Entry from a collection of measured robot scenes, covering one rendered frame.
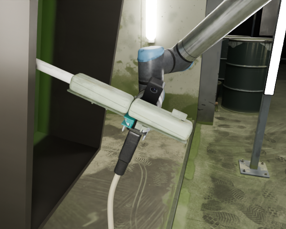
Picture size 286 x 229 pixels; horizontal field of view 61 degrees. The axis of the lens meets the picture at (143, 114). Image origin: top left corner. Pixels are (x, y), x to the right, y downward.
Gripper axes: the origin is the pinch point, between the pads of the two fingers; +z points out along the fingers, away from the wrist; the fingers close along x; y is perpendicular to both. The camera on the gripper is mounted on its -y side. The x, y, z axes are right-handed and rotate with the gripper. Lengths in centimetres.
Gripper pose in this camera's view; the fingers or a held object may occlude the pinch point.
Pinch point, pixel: (138, 123)
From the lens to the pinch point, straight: 58.2
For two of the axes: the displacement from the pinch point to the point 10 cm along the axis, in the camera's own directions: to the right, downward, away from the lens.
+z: -1.6, 3.3, -9.3
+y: -3.9, 8.5, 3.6
